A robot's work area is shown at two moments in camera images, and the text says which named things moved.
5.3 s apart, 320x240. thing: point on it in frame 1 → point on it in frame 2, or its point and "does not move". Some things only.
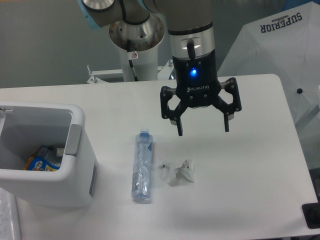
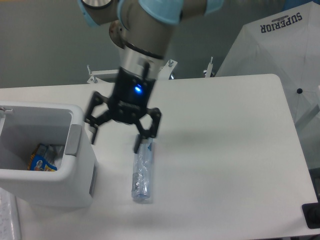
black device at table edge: x=311 y=213 does not move
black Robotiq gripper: x=197 y=84 → x=129 y=101
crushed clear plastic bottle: x=141 y=169 does not move
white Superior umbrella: x=286 y=43 does not move
